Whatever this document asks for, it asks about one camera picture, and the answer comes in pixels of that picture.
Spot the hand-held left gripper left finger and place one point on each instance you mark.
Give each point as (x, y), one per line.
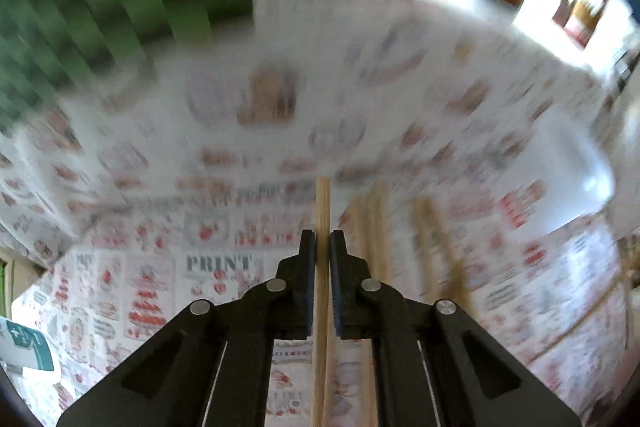
(309, 287)

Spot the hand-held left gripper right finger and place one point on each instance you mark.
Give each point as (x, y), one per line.
(336, 287)

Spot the wooden chopstick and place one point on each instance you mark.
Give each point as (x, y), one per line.
(427, 232)
(322, 207)

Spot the teal and white box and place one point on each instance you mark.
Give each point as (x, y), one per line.
(27, 342)

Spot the small brown wall item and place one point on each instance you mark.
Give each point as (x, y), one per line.
(580, 17)

